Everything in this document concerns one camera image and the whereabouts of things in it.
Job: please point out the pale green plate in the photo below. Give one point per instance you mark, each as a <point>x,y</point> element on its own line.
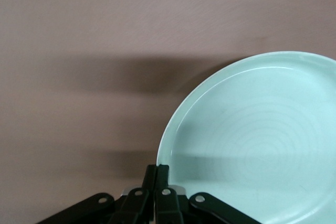
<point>249,142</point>

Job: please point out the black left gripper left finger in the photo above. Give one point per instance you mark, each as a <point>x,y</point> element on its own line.
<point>141,205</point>

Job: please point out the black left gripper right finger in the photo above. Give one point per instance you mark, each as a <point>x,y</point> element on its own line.
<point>164,203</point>

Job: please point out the brown table cover sheet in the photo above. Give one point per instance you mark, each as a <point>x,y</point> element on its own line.
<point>78,51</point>

